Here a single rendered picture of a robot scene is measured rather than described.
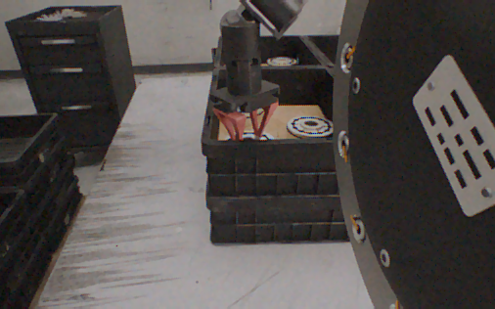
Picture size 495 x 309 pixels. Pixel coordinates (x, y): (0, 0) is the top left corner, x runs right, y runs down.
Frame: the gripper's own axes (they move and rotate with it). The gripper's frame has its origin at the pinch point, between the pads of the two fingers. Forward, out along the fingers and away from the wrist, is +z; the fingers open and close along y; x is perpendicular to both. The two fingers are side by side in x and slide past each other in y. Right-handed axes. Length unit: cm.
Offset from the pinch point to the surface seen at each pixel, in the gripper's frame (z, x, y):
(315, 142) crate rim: -3.0, 12.8, -3.2
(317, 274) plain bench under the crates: 20.0, 17.8, 0.3
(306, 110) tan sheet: 7.6, -11.6, -29.0
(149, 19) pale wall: 27, -322, -124
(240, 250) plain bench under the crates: 19.3, 5.2, 7.4
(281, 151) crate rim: -1.9, 9.7, 1.1
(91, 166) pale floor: 85, -165, 3
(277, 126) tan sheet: 7.0, -9.4, -16.3
